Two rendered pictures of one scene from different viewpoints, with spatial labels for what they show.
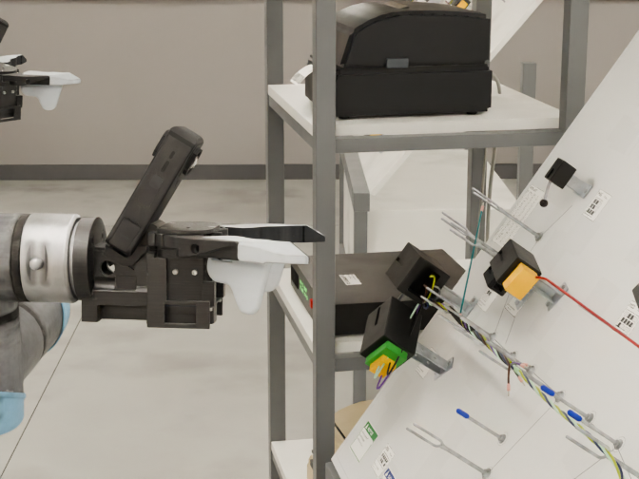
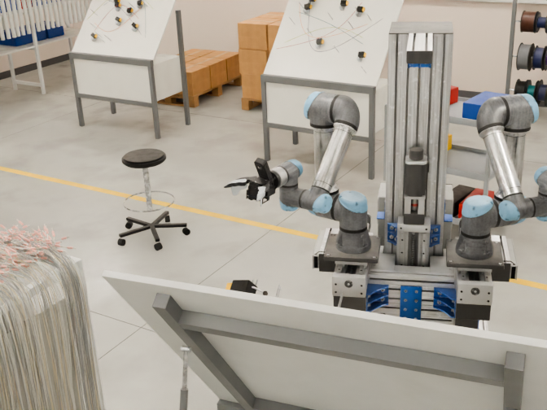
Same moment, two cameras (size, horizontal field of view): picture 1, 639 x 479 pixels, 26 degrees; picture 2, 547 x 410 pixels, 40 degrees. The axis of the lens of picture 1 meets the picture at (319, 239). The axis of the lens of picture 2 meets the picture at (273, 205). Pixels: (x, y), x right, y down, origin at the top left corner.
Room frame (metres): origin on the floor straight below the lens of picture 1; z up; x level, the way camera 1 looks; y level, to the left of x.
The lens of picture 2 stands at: (2.56, -2.05, 2.61)
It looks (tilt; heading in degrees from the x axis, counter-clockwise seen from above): 23 degrees down; 123
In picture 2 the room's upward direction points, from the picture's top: 3 degrees counter-clockwise
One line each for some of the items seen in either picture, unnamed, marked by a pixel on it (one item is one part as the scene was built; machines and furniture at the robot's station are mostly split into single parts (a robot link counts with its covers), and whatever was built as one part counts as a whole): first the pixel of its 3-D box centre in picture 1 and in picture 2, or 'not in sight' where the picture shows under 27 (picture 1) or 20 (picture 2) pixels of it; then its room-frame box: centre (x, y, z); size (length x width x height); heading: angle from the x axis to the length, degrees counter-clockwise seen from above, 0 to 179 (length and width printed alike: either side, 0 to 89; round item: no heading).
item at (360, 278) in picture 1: (385, 290); not in sight; (2.61, -0.13, 1.09); 0.35 x 0.33 x 0.07; 11
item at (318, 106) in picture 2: not in sight; (325, 156); (1.15, 0.56, 1.54); 0.15 x 0.12 x 0.55; 175
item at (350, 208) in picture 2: not in sight; (352, 209); (1.28, 0.55, 1.33); 0.13 x 0.12 x 0.14; 175
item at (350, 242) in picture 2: not in sight; (353, 235); (1.29, 0.55, 1.21); 0.15 x 0.15 x 0.10
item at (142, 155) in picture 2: not in sight; (151, 196); (-1.21, 2.08, 0.34); 0.58 x 0.55 x 0.69; 121
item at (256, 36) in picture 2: not in sight; (299, 63); (-1.98, 5.76, 0.52); 1.20 x 0.81 x 1.04; 2
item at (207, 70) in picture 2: not in sight; (194, 76); (-3.58, 5.73, 0.22); 1.20 x 0.80 x 0.44; 93
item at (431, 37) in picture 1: (396, 56); not in sight; (2.57, -0.14, 1.56); 0.30 x 0.23 x 0.19; 103
